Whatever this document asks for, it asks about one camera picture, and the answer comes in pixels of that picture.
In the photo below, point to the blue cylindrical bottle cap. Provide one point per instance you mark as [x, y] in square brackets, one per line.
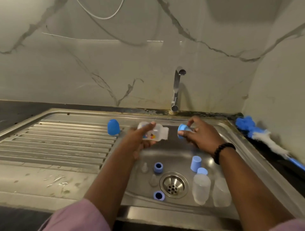
[202, 171]
[196, 163]

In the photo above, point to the cartoon print baby bottle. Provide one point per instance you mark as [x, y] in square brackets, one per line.
[159, 132]

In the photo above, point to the translucent bottle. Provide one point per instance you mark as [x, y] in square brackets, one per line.
[221, 191]
[201, 189]

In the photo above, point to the person's left forearm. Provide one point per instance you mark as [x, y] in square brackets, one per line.
[109, 185]

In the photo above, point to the pink shirt sleeve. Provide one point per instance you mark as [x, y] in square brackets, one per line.
[288, 224]
[76, 216]

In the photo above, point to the person's right forearm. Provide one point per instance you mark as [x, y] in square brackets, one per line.
[252, 193]

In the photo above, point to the blue and white bottle brush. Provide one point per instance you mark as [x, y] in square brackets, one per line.
[245, 123]

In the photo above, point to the chrome sink faucet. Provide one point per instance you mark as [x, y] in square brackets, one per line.
[176, 90]

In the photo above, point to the stainless steel sink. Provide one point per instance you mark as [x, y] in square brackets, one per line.
[47, 147]

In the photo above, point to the dark blue dome cap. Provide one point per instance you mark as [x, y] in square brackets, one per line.
[113, 127]

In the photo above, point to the person's right hand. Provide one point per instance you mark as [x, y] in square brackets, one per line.
[206, 137]

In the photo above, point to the metal sink drain strainer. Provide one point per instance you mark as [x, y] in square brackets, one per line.
[174, 184]

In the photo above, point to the person's left hand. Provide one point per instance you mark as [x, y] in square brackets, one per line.
[134, 142]

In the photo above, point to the translucent bottle front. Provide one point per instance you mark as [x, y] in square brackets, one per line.
[221, 191]

